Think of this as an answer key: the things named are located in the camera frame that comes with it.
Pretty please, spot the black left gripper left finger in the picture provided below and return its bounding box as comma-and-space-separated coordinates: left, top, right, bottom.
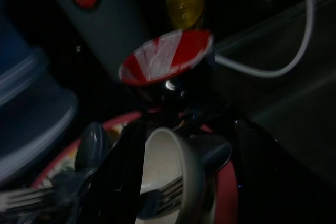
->
88, 123, 146, 224

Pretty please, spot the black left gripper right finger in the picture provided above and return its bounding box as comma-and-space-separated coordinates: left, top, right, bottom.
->
235, 122, 302, 224

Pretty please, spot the white cup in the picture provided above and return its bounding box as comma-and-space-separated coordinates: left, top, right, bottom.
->
136, 126, 211, 224

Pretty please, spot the pink patterned plate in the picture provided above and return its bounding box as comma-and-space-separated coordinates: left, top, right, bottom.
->
28, 111, 239, 224

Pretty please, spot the grey metal spoon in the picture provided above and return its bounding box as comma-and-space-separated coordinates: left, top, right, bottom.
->
203, 140, 233, 173
75, 121, 106, 174

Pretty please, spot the silver fork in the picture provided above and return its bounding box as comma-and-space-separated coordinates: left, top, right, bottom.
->
140, 180, 186, 210
0, 184, 79, 211

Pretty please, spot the stainless steel sink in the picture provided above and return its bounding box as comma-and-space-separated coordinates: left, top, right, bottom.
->
214, 0, 336, 141

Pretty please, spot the white plastic tub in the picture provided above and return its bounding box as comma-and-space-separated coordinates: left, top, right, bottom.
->
0, 50, 79, 183

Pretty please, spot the red and white bowl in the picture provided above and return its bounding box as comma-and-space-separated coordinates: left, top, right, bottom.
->
118, 28, 217, 104

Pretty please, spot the grey thermos with red logo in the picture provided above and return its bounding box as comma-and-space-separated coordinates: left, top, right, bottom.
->
39, 0, 169, 84

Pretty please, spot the white hose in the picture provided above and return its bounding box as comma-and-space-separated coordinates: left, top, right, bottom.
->
215, 0, 320, 78

